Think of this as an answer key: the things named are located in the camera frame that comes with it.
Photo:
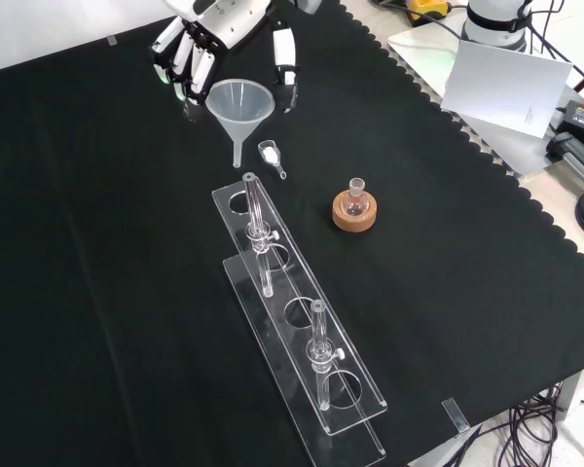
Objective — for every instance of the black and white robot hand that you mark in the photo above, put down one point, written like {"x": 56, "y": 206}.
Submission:
{"x": 224, "y": 24}

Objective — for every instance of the clear plastic funnel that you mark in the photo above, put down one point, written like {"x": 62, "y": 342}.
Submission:
{"x": 239, "y": 104}

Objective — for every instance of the weighing funnel with white powder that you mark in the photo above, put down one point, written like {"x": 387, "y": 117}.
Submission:
{"x": 270, "y": 154}

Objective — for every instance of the round-bottom glass flask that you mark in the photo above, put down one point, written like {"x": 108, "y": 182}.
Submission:
{"x": 355, "y": 204}

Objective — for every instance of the clear acrylic funnel stand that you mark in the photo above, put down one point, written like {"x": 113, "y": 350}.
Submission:
{"x": 292, "y": 331}

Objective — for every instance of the clear tape strip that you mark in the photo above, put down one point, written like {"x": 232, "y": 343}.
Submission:
{"x": 112, "y": 40}
{"x": 456, "y": 414}

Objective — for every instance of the yellow stop button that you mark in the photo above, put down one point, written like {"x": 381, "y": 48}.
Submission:
{"x": 430, "y": 10}

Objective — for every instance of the black cloth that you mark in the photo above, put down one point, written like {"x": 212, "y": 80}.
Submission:
{"x": 126, "y": 243}

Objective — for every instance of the white card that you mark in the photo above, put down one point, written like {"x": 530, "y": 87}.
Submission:
{"x": 506, "y": 87}

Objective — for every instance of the black and grey clamp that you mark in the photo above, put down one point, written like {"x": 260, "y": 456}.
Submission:
{"x": 576, "y": 158}

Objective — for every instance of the pale grey base plate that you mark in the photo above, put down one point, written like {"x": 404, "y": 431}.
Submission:
{"x": 521, "y": 151}

